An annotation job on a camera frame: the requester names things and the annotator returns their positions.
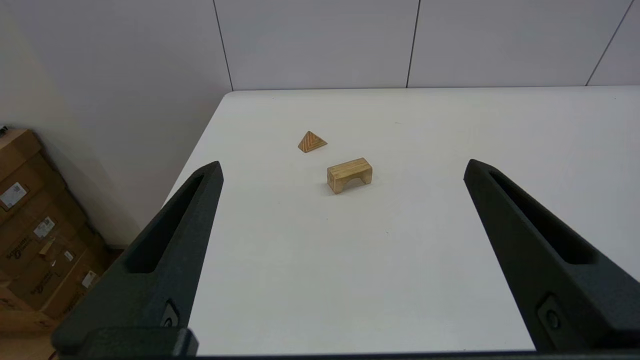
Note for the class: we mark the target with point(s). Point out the small flat cardboard stack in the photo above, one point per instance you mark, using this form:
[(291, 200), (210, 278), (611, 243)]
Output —
[(15, 315)]

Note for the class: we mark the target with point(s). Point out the triangular wooden building block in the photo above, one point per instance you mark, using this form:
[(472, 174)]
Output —
[(312, 142)]

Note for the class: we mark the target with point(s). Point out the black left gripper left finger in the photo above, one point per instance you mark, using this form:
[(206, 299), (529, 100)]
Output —
[(150, 280)]

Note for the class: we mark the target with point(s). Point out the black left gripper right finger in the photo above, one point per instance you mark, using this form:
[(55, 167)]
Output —
[(575, 300)]

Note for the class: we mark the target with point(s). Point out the arched wooden building block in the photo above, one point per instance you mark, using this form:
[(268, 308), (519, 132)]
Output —
[(345, 172)]

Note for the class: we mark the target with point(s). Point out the labelled brown cardboard box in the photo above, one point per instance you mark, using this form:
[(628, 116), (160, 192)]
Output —
[(60, 285), (30, 240), (20, 170)]

